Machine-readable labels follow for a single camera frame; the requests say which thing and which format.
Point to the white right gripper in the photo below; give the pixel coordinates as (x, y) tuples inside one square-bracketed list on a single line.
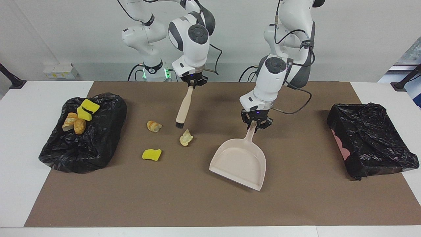
[(190, 67)]

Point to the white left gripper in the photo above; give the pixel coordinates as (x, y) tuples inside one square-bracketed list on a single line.
[(256, 102)]

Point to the beige hand brush black bristles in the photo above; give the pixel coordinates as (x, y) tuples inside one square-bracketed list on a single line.
[(183, 108)]

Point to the beige plastic dustpan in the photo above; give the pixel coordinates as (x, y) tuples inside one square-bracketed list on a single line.
[(240, 163)]

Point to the cream foam chunk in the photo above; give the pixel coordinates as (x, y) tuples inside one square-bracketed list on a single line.
[(185, 138)]

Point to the orange toy croissant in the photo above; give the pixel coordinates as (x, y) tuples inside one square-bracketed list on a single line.
[(69, 122), (153, 126)]

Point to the yellow green sponge piece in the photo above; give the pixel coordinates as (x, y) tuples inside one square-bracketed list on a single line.
[(84, 114)]

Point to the brown toy bread roll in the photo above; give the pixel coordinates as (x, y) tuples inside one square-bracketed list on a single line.
[(79, 126)]

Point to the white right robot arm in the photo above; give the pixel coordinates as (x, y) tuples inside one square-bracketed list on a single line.
[(194, 42)]

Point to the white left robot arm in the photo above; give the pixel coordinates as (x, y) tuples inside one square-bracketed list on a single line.
[(273, 82)]

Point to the pink plastic bin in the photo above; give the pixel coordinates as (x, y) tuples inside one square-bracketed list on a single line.
[(343, 152)]

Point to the black plastic trash bag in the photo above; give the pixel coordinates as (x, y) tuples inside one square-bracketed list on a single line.
[(82, 151), (371, 138)]

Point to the brown table mat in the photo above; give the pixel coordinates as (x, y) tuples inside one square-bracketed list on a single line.
[(164, 197)]

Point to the white wall socket box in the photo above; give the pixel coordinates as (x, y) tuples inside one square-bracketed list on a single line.
[(59, 70)]

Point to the black camera stand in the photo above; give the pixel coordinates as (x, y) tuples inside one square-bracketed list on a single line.
[(399, 86), (16, 83)]

